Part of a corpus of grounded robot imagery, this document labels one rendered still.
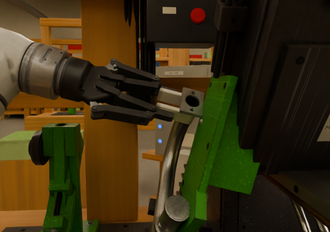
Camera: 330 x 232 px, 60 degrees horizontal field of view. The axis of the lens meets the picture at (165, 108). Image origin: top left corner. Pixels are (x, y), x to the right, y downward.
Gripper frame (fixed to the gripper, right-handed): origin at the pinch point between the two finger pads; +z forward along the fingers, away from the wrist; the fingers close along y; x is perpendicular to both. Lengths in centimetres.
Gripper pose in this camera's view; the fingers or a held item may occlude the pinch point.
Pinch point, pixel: (176, 106)
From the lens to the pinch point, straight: 51.9
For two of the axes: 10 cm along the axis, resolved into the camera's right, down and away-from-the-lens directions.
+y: 1.4, -7.6, 6.4
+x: -2.3, 6.0, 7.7
